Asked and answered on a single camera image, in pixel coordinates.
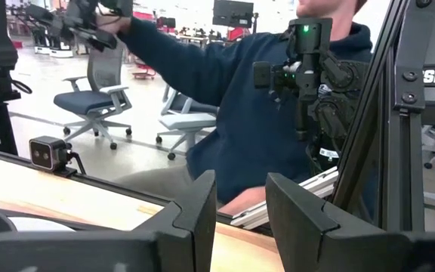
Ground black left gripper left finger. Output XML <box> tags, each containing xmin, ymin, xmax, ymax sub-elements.
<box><xmin>0</xmin><ymin>169</ymin><xmax>218</xmax><ymax>272</ymax></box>

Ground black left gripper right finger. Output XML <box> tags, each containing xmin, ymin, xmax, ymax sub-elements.
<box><xmin>265</xmin><ymin>172</ymin><xmax>435</xmax><ymax>272</ymax></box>

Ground white plate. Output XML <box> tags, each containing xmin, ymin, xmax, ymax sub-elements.
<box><xmin>8</xmin><ymin>216</ymin><xmax>76</xmax><ymax>233</ymax></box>

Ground black hand-held leader arm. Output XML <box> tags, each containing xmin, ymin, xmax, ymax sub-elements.
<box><xmin>24</xmin><ymin>0</ymin><xmax>134</xmax><ymax>53</ymax></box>

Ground person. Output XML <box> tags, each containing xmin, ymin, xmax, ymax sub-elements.
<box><xmin>96</xmin><ymin>0</ymin><xmax>373</xmax><ymax>217</ymax></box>

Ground silver aluminium extrusion bars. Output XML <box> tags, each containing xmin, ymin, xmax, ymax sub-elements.
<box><xmin>230</xmin><ymin>165</ymin><xmax>340</xmax><ymax>230</ymax></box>

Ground black monitor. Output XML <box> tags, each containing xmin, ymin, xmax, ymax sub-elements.
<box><xmin>212</xmin><ymin>0</ymin><xmax>255</xmax><ymax>29</ymax></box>

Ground person's hand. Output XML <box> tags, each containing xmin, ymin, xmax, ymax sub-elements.
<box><xmin>97</xmin><ymin>15</ymin><xmax>132</xmax><ymax>36</ymax></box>
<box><xmin>219</xmin><ymin>187</ymin><xmax>267</xmax><ymax>217</ymax></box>

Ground white office chair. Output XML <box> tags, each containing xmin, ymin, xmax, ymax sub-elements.
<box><xmin>156</xmin><ymin>85</ymin><xmax>219</xmax><ymax>161</ymax></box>

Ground red cart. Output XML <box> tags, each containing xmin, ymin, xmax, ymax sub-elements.
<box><xmin>131</xmin><ymin>56</ymin><xmax>158</xmax><ymax>81</ymax></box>

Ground blue-seat office chair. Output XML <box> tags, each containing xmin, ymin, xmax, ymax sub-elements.
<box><xmin>53</xmin><ymin>39</ymin><xmax>134</xmax><ymax>151</ymax></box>

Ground table-level camera box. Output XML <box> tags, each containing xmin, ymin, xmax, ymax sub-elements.
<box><xmin>28</xmin><ymin>135</ymin><xmax>71</xmax><ymax>175</ymax></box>

